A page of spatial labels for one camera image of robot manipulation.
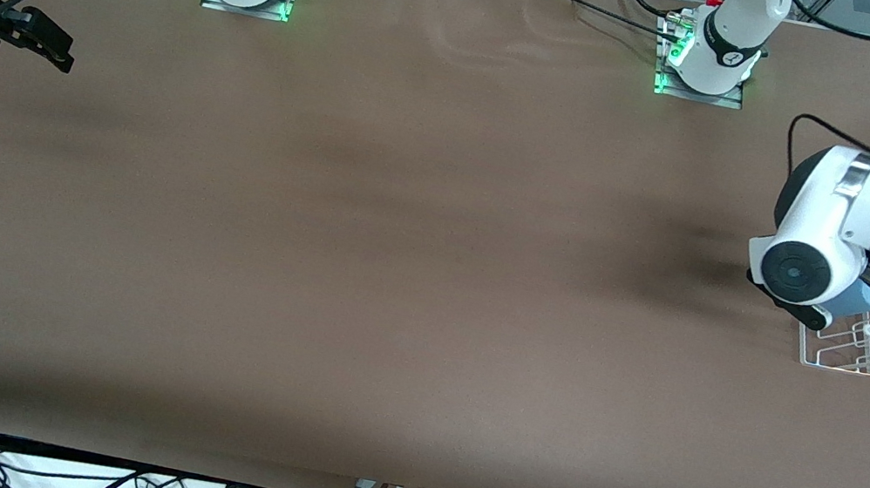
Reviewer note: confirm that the blue plastic cup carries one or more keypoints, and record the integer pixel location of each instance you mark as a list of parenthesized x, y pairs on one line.
[(863, 302)]

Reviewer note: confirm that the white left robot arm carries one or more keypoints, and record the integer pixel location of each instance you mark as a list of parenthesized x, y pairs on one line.
[(846, 216)]

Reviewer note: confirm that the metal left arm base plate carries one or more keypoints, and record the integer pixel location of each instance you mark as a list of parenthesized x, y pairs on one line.
[(703, 96)]

